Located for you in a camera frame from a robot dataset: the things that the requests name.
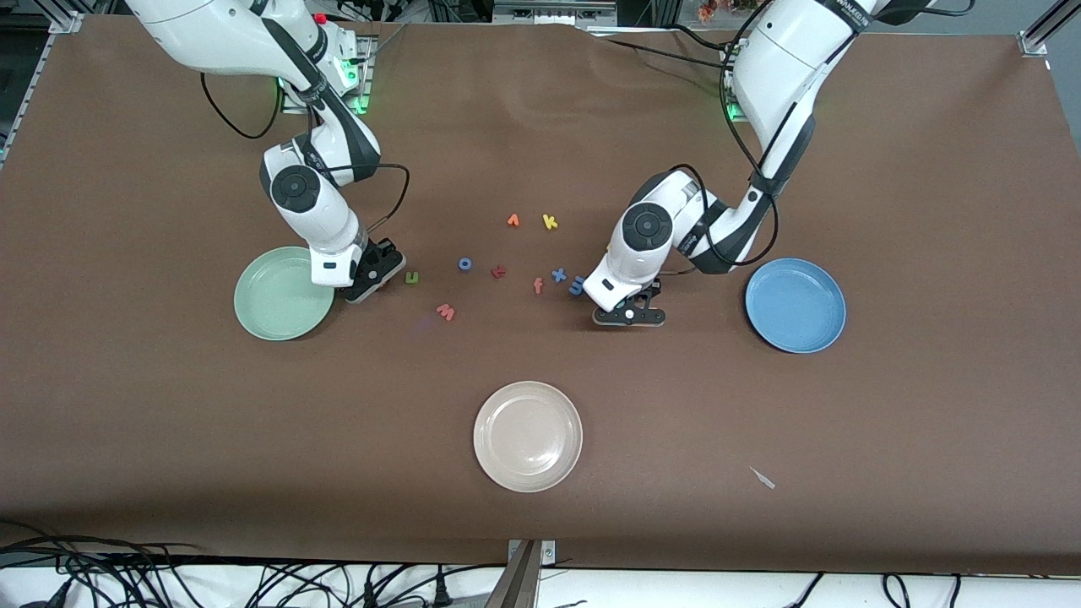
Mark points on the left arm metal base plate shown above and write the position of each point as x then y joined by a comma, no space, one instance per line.
729,121

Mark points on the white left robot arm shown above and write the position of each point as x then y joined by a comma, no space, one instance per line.
646,226

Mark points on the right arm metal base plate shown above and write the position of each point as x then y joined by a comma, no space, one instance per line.
363,101

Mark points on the orange object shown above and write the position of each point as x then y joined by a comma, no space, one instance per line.
707,10

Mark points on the beige plate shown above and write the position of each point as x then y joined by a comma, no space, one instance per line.
528,436

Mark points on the blue plate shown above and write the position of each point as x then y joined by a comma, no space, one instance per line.
794,306

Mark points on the grey metal rail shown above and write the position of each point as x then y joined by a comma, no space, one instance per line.
549,13

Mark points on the aluminium frame profile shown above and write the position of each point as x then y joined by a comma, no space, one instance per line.
38,84
1034,40

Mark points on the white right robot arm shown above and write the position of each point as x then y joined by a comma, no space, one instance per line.
304,203

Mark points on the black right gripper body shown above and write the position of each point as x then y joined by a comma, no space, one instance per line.
377,268

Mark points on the green plate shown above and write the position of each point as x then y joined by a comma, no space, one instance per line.
270,304

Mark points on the metal bracket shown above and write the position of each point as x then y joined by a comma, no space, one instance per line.
524,583

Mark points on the brown paper table cover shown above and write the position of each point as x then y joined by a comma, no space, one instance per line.
676,405

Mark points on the grey tape scrap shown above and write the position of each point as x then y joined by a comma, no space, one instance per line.
763,479

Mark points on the blue foam letter m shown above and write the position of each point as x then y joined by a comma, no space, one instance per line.
575,287

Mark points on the pink foam letter w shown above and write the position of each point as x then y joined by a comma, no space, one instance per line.
446,313

